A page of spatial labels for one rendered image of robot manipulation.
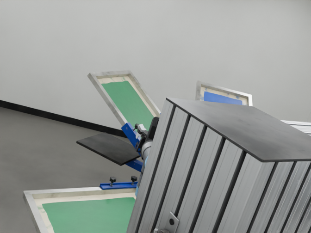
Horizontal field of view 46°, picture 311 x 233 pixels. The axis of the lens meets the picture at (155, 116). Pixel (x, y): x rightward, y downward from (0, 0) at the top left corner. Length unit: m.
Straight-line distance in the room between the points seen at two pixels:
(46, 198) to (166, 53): 3.84
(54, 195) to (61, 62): 3.78
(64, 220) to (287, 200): 1.65
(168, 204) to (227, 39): 5.20
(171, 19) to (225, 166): 5.15
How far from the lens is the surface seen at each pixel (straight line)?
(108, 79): 3.02
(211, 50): 5.78
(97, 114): 5.97
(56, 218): 2.15
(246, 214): 0.57
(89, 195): 2.40
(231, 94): 3.86
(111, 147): 3.15
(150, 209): 0.73
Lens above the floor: 2.19
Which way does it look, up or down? 17 degrees down
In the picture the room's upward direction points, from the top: 16 degrees clockwise
